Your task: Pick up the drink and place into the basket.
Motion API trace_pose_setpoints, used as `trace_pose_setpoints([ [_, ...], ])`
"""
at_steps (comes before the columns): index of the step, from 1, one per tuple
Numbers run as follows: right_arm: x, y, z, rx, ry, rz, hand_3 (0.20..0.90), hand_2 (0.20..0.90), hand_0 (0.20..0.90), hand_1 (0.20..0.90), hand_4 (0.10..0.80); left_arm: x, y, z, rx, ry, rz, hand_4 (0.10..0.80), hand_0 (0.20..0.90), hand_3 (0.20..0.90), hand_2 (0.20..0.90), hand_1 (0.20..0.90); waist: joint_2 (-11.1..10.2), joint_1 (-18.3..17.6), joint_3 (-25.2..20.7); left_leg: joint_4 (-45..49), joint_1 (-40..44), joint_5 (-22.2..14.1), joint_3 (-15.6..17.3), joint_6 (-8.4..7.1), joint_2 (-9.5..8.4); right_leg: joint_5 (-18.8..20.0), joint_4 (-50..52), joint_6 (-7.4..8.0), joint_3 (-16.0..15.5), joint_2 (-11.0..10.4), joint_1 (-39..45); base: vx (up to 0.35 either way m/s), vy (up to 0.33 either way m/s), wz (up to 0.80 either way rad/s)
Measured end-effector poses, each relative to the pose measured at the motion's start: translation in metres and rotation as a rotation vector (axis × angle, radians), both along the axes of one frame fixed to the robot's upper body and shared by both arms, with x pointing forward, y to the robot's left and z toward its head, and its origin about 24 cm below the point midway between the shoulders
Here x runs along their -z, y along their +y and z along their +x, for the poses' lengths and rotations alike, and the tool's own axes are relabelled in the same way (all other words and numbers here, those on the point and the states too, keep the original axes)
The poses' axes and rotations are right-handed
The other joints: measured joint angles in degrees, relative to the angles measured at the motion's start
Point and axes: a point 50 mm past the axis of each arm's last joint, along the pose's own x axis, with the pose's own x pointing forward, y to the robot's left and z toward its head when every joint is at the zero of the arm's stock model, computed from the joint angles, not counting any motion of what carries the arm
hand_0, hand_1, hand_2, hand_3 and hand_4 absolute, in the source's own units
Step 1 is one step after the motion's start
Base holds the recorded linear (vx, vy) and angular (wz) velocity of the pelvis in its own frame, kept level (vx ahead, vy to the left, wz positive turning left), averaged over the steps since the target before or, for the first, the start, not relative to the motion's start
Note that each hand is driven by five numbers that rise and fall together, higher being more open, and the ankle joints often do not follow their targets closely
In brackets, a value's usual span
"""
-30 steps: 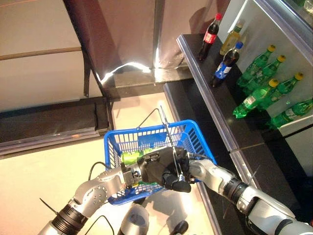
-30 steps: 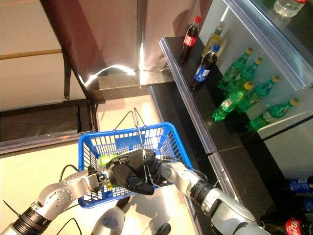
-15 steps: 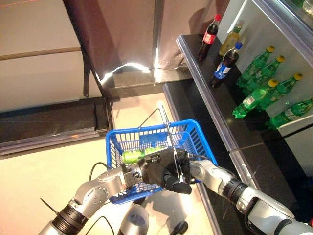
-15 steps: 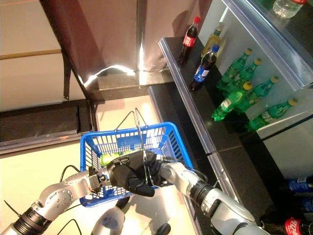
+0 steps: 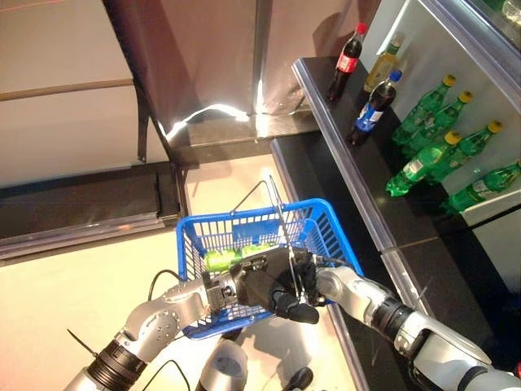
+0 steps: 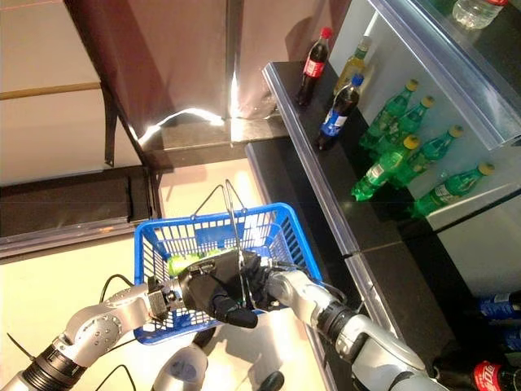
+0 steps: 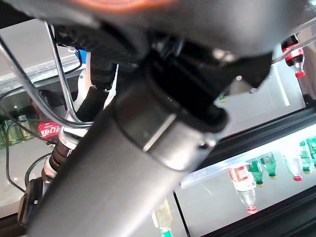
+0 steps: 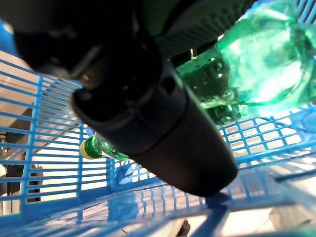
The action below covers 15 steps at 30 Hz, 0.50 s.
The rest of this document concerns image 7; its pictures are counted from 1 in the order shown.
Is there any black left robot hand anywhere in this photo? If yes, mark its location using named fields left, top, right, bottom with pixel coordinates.
left=0, top=0, right=316, bottom=237

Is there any blue plastic shopping basket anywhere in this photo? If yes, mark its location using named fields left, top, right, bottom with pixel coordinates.
left=0, top=19, right=316, bottom=129

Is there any cola bottle red cap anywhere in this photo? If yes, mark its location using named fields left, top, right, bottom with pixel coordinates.
left=32, top=90, right=65, bottom=149
left=281, top=34, right=307, bottom=79

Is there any small green bottle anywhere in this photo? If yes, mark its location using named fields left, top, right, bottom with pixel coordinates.
left=260, top=153, right=277, bottom=178
left=246, top=158, right=265, bottom=185
left=299, top=140, right=313, bottom=173
left=306, top=137, right=316, bottom=166

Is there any clear water bottle red label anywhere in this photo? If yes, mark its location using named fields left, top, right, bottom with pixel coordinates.
left=228, top=165, right=259, bottom=214

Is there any clear bottle red cap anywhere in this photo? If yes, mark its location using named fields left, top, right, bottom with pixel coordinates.
left=282, top=154, right=304, bottom=182

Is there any black top shelf board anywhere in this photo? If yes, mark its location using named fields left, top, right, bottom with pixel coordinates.
left=197, top=187, right=316, bottom=237

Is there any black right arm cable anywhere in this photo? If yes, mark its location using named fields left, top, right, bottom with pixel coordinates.
left=0, top=93, right=82, bottom=196

